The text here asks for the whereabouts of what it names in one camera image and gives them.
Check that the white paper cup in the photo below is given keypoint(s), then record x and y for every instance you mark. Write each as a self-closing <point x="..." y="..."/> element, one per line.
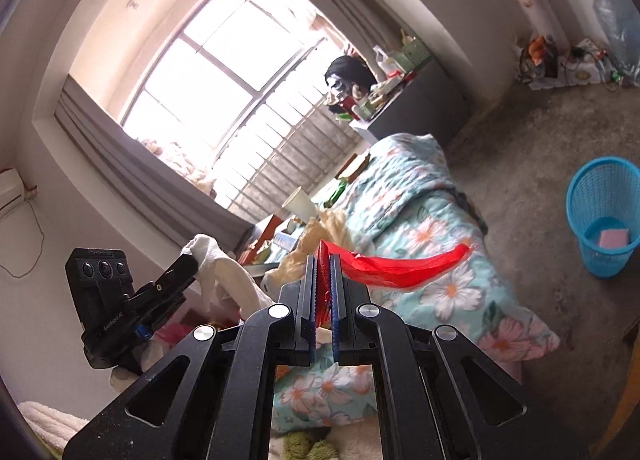
<point x="300" y="202"/>

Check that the pink packet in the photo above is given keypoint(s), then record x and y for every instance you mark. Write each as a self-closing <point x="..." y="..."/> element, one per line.
<point x="614" y="238"/>

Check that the white cloth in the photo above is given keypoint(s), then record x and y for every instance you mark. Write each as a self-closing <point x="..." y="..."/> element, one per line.
<point x="225" y="272"/>

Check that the window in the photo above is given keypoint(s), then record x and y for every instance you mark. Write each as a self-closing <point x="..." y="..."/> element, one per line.
<point x="220" y="55"/>

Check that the green bottle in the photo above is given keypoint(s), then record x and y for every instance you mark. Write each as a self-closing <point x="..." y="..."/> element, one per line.
<point x="337" y="194"/>

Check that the white fluffy towel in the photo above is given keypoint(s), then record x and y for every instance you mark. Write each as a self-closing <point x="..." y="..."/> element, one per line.
<point x="50" y="422"/>

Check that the green plastic basket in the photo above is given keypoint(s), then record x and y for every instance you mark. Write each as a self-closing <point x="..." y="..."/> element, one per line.
<point x="411" y="56"/>

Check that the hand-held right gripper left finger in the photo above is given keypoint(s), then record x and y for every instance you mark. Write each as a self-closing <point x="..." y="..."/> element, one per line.
<point x="314" y="310"/>

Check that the floral blanket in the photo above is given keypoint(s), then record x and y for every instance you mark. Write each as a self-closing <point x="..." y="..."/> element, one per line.
<point x="435" y="220"/>

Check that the clear water jug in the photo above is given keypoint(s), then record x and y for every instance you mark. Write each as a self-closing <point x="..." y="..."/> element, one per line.
<point x="617" y="15"/>

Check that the red plastic bag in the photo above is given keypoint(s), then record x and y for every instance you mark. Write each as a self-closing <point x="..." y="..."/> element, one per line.
<point x="400" y="270"/>

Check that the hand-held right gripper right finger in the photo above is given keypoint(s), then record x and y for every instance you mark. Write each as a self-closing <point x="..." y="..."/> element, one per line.
<point x="336" y="310"/>

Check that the green plush toy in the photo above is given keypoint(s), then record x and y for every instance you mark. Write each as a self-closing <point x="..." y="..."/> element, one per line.
<point x="305" y="447"/>

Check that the beige plastic bag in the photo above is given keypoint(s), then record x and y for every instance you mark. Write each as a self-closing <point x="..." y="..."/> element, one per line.
<point x="300" y="250"/>

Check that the white plastic bottle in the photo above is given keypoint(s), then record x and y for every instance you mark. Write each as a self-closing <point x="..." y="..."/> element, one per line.
<point x="384" y="60"/>

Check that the white air conditioner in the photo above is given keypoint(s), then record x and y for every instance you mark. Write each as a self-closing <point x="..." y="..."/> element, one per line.
<point x="10" y="190"/>

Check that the dark grey cabinet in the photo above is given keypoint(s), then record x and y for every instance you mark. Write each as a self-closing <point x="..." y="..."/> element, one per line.
<point x="425" y="105"/>

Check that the grey curtain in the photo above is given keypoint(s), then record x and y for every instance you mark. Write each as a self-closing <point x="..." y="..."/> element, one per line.
<point x="120" y="160"/>

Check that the black bag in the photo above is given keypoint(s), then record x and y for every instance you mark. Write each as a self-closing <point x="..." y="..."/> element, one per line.
<point x="350" y="71"/>

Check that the blue plastic waste basket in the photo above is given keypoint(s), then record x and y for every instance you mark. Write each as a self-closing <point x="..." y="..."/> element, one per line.
<point x="597" y="200"/>

